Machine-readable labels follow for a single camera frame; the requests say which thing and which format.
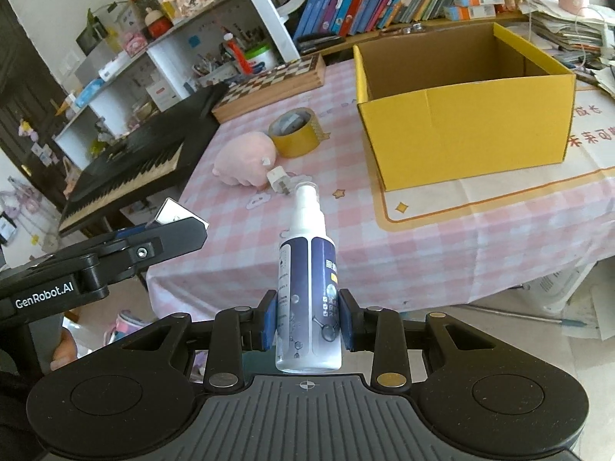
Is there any pink checkered tablecloth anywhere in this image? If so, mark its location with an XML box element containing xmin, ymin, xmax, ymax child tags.
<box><xmin>147</xmin><ymin>61</ymin><xmax>614</xmax><ymax>320</ymax></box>

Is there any wooden chess board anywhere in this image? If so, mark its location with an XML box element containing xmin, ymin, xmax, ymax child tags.
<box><xmin>213</xmin><ymin>54</ymin><xmax>326</xmax><ymax>123</ymax></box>

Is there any orange white box lower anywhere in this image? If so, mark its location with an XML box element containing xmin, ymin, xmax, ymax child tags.
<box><xmin>443</xmin><ymin>5</ymin><xmax>496</xmax><ymax>21</ymax></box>

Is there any yellow cardboard box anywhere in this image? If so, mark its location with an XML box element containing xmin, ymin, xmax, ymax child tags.
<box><xmin>353</xmin><ymin>23</ymin><xmax>577</xmax><ymax>192</ymax></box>

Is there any white blue spray bottle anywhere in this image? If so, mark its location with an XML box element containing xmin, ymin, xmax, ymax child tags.
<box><xmin>275</xmin><ymin>182</ymin><xmax>342</xmax><ymax>375</ymax></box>

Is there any stack of papers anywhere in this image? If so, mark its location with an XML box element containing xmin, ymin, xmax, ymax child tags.
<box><xmin>525</xmin><ymin>0</ymin><xmax>614</xmax><ymax>66</ymax></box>

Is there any black stapler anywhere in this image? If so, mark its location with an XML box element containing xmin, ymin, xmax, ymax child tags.
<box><xmin>296</xmin><ymin>32</ymin><xmax>345</xmax><ymax>55</ymax></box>

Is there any yellow tape roll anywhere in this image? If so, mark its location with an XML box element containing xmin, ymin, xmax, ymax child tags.
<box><xmin>267</xmin><ymin>107</ymin><xmax>325</xmax><ymax>158</ymax></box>

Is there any black keyboard piano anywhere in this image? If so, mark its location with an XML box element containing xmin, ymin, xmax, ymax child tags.
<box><xmin>58</xmin><ymin>83</ymin><xmax>228</xmax><ymax>236</ymax></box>

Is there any white green jar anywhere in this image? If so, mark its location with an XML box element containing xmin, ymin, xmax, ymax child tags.
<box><xmin>244</xmin><ymin>43</ymin><xmax>279</xmax><ymax>75</ymax></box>

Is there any pink plush toy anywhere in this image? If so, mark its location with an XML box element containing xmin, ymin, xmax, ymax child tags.
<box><xmin>213</xmin><ymin>131</ymin><xmax>277</xmax><ymax>188</ymax></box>

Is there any white bookshelf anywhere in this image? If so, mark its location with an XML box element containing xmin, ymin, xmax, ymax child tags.
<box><xmin>55</xmin><ymin>0</ymin><xmax>299</xmax><ymax>170</ymax></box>

